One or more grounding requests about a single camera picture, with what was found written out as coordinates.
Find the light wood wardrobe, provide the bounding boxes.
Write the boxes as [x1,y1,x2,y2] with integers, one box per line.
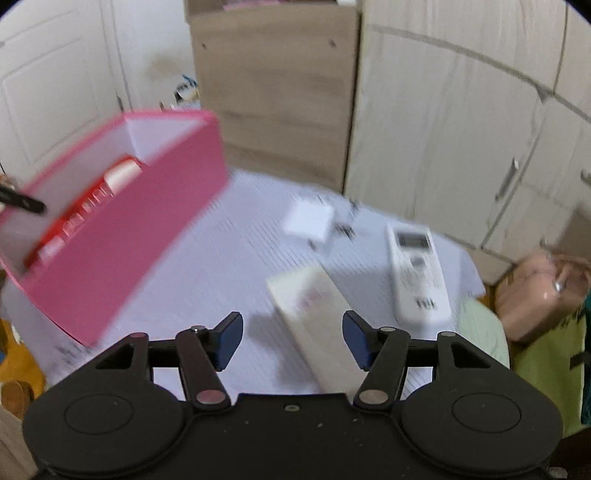
[344,0,591,284]

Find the thick white box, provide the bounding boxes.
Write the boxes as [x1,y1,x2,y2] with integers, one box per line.
[102,158,143,197]

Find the white door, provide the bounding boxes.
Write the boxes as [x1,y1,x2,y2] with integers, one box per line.
[0,0,136,188]

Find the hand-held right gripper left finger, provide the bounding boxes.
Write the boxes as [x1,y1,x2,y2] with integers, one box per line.
[95,311,245,414]

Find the cream box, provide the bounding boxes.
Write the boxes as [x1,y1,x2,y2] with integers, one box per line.
[267,265,370,394]

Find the pink bag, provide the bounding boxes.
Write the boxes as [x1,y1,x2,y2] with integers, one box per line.
[495,249,591,344]

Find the white power adapter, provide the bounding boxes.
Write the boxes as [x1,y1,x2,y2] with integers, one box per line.
[283,198,335,247]

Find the wooden cabinet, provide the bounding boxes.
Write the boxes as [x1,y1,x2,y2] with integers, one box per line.
[184,0,363,195]

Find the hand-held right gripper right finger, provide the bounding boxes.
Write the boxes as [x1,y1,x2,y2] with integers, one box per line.
[342,310,493,411]

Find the white air conditioner remote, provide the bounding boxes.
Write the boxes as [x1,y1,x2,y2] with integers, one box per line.
[385,223,452,329]

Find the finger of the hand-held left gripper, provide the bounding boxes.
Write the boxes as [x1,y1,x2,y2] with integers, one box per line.
[0,182,48,214]

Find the green cloth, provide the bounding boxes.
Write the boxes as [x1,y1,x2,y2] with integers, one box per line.
[512,295,591,438]

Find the pink storage box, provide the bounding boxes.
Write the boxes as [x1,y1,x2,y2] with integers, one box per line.
[0,110,232,348]

